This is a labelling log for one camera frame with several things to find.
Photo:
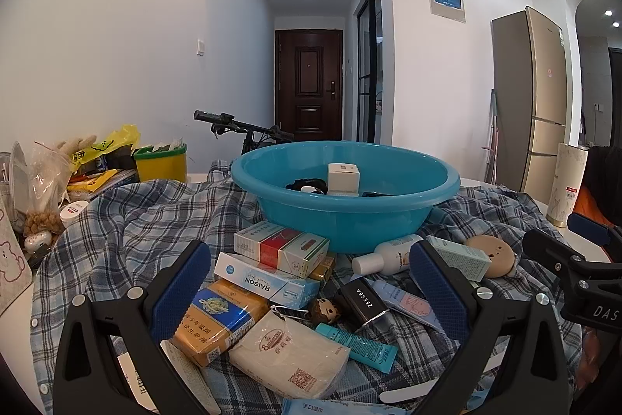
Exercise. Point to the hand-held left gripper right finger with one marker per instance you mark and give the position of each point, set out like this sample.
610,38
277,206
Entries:
437,283

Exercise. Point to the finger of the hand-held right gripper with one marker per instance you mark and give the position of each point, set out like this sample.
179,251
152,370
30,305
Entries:
590,225
549,247

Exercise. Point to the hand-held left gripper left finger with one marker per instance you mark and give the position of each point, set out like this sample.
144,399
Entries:
182,288

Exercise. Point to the pale teal carton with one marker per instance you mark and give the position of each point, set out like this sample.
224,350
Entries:
461,257

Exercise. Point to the white lotion bottle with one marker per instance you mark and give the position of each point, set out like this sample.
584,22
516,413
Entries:
393,257

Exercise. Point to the black cosmetic box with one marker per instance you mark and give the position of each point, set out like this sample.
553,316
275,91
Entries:
364,301

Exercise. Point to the light blue cigarette box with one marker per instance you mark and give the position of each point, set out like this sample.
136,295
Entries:
262,283

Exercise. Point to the blue plastic basin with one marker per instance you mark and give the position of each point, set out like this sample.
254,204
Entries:
291,211

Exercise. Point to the orange cloth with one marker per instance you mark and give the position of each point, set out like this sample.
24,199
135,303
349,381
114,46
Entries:
590,203

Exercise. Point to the pink and blue tube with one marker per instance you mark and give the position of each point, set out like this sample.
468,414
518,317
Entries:
408,303

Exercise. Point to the white cylindrical tumbler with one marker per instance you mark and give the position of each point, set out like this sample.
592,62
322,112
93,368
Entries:
566,186

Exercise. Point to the orange and blue cigarette pack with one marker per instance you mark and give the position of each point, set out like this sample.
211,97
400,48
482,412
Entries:
218,317

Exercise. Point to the beige round compact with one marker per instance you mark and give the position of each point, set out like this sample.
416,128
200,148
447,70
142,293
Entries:
495,254

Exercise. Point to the dark cloth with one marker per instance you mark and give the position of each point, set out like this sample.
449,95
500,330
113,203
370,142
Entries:
605,172

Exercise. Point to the blue plaid cloth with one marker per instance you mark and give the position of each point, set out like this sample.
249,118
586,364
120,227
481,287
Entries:
146,240

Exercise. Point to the white paper booklet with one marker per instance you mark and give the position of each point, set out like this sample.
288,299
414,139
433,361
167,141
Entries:
184,381

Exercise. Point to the red and white cigarette box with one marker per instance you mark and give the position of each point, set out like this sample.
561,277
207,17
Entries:
272,249

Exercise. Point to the teal cream tube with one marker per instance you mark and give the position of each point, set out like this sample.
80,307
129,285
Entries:
359,344

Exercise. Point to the black flat box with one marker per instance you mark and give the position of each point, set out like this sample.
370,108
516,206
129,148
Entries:
374,193

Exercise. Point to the white flat stick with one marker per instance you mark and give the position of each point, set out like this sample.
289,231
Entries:
408,393

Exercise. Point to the gold box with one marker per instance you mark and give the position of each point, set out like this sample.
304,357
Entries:
324,271

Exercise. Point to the yellow bin with green rim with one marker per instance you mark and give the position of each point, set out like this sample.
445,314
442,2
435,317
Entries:
160,167

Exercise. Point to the white tissue pack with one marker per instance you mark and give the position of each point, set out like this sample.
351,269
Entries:
286,356

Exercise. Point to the gold refrigerator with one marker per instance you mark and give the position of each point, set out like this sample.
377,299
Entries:
539,104

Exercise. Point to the white jar with red label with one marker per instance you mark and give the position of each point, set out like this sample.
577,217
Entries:
73,213

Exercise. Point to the stack of yellow books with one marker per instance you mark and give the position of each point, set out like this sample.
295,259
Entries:
102,181

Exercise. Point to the white cube box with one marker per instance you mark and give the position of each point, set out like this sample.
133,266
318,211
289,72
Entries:
342,179

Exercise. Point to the small white case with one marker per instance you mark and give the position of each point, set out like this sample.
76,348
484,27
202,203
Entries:
36,242

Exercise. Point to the black soft item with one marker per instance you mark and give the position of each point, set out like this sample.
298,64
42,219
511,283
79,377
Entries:
303,183

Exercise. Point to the yellow plastic bag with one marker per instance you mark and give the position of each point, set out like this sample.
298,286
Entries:
119,140

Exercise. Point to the light blue wet wipes pack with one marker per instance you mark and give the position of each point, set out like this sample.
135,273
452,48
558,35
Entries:
330,407

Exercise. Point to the bear print pouch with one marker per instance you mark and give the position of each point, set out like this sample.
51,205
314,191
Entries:
12,264

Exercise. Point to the clear plastic bag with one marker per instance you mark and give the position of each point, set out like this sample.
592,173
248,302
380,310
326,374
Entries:
43,181

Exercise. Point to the beige plush toy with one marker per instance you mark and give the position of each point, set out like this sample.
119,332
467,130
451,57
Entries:
73,145

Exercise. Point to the black-framed glass door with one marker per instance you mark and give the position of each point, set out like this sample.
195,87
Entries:
369,55

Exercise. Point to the dark brown entrance door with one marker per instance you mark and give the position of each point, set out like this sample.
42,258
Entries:
308,79

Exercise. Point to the white light switch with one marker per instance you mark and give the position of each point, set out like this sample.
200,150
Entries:
200,46

